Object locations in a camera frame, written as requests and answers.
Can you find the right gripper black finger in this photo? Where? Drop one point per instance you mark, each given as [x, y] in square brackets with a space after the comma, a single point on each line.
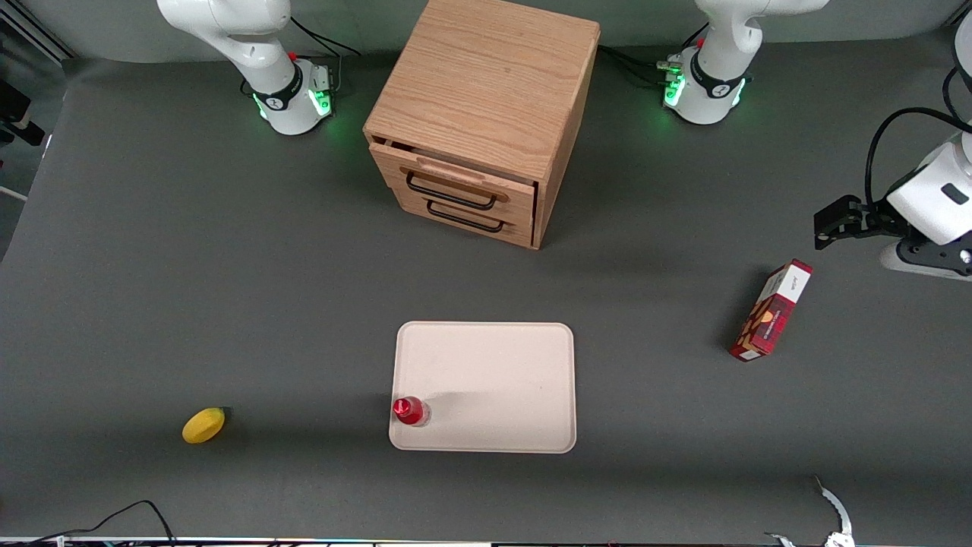
[19, 110]

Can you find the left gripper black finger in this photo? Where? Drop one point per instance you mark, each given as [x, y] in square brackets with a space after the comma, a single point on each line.
[824, 240]
[835, 215]

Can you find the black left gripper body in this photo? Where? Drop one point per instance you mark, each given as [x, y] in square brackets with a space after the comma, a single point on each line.
[873, 215]

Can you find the red coke bottle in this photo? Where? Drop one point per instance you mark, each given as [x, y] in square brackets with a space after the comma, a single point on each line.
[408, 410]

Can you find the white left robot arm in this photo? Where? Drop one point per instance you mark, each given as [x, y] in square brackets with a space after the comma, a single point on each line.
[714, 91]

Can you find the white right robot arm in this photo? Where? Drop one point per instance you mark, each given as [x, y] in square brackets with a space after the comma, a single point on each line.
[292, 99]

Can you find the cream rectangular tray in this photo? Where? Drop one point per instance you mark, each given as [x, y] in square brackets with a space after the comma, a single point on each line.
[493, 380]

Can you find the red snack box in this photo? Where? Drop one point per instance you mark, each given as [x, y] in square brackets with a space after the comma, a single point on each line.
[771, 315]

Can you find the white curved plastic strip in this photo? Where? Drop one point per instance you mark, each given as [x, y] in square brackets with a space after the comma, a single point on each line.
[835, 505]

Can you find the wooden drawer front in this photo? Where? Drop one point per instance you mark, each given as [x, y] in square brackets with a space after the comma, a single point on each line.
[524, 232]
[524, 196]

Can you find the yellow toy lemon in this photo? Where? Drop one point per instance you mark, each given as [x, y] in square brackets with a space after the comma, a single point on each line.
[203, 427]

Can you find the wooden drawer cabinet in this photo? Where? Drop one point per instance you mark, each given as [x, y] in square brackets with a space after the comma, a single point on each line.
[486, 76]

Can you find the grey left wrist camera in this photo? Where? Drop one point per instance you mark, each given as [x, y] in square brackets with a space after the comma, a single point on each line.
[923, 262]

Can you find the grey metal rail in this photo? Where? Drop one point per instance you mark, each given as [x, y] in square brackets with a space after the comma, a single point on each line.
[38, 38]

